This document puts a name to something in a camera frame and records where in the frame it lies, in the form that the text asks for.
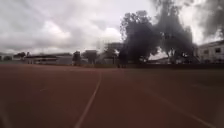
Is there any long low building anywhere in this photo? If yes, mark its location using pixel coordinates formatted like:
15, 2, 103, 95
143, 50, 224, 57
24, 52, 74, 66

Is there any white building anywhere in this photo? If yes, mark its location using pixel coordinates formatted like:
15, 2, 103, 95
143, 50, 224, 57
196, 40, 224, 64

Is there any tall dark tree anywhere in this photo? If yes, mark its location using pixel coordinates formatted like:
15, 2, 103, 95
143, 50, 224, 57
151, 0, 198, 64

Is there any small dark tree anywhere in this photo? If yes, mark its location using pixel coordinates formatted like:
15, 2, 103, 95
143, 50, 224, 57
13, 51, 27, 62
72, 50, 82, 66
82, 49, 99, 65

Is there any large dark tree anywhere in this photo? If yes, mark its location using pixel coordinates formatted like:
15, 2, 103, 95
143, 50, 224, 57
118, 10, 162, 65

